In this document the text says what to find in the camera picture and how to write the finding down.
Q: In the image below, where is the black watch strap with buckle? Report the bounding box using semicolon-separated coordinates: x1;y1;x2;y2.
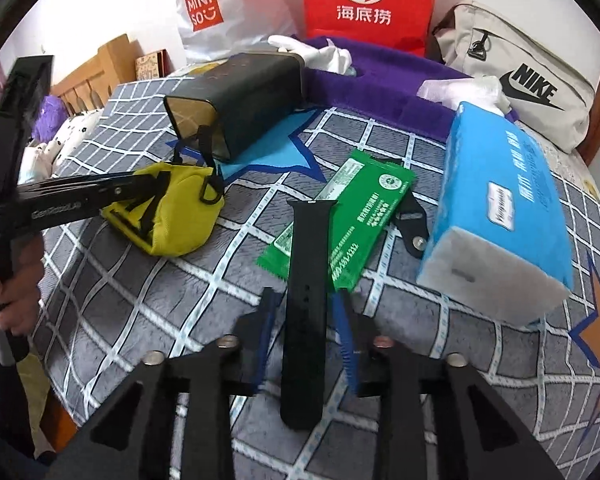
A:
392;187;433;261

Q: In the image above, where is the purple plush toy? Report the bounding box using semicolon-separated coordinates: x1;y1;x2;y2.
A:
31;95;71;143

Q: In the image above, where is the yellow pouch with black straps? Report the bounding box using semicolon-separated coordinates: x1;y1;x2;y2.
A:
101;125;226;258

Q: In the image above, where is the white dotted cloth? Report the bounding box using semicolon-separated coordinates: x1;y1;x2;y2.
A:
47;110;103;166

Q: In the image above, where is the white plastic bag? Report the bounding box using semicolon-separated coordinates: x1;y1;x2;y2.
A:
174;0;301;63

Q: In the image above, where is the person's left hand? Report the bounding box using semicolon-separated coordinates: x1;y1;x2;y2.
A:
0;232;46;338

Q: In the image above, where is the wooden headboard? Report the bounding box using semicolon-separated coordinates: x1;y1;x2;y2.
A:
50;34;138;113

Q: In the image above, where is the red paper bag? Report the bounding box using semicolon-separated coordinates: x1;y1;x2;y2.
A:
300;0;437;58

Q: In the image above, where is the beige sling bag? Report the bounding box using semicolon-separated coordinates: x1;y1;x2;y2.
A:
432;2;596;153

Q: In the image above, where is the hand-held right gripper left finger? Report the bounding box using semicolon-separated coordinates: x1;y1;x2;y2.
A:
50;287;286;480

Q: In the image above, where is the dark green box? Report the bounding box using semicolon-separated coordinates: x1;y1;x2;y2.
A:
164;52;303;163

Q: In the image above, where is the green sachet packet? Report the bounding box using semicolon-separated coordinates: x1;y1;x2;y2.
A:
257;157;416;295

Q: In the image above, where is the yellow-green sheet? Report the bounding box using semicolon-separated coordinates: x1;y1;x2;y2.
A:
15;350;56;411

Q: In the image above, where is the purple towel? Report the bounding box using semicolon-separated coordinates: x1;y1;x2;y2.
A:
290;35;518;143

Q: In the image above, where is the small brown box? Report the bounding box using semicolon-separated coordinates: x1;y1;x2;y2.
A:
135;50;170;81

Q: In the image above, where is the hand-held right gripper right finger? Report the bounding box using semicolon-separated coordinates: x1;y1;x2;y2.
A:
330;290;566;480

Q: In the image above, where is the white glove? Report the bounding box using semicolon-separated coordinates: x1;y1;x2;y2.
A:
269;35;353;75

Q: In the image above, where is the crinkled white plastic wrap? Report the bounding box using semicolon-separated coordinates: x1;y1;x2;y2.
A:
416;76;513;118

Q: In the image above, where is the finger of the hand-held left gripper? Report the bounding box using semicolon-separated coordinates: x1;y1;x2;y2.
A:
80;170;172;211

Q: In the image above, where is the blue tissue pack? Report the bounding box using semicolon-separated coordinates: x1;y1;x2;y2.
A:
416;101;576;326

